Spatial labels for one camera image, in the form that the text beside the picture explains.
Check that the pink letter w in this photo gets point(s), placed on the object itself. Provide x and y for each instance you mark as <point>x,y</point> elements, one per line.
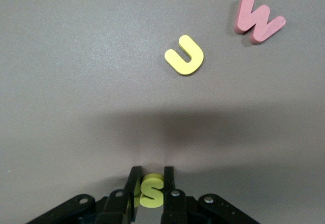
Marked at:
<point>256,28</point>

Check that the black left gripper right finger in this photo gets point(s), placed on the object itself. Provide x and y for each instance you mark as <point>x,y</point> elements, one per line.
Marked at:
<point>174,208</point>

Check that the yellow letter u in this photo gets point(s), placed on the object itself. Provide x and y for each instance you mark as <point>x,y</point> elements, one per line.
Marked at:
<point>188,69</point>

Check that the yellow letter s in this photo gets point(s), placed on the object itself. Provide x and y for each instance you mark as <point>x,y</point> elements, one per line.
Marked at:
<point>152,191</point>

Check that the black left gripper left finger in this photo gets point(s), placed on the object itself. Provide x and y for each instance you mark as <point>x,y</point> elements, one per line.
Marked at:
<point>116,206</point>

